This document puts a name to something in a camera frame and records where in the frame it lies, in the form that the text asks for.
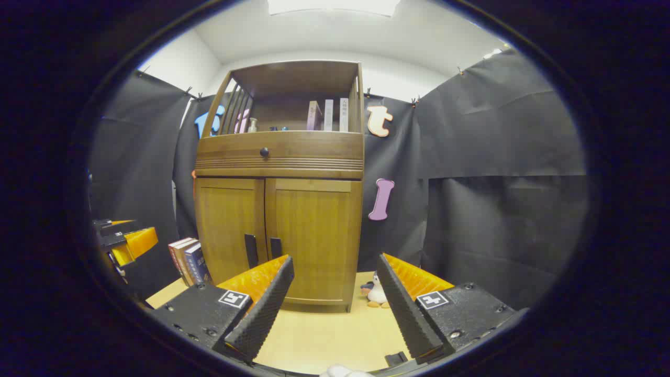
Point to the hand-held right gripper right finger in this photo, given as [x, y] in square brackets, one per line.
[400, 309]

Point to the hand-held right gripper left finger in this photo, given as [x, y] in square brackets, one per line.
[264, 309]

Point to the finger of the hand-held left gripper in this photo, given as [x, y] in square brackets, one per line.
[138, 242]
[112, 228]

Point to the wooden shoe cabinet door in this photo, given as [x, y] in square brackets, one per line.
[225, 220]
[319, 225]

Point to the wooden double-door shoe cabinet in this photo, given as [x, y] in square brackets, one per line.
[298, 78]

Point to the wooden cabinet drawer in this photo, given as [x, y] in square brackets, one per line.
[314, 144]

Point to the white plush duck toy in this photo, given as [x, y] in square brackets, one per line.
[377, 294]

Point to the red and white book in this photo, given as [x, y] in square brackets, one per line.
[176, 256]

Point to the brown book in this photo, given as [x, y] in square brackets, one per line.
[186, 262]

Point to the blue book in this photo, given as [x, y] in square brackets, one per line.
[198, 264]

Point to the small clear bottle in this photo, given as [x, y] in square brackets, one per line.
[252, 126]

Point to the black backdrop cloth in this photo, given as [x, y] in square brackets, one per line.
[497, 157]

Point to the grey book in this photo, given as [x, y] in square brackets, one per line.
[328, 115]

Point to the small ceiling light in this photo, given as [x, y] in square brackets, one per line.
[492, 53]

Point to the large ceiling light panel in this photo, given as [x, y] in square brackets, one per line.
[335, 6]

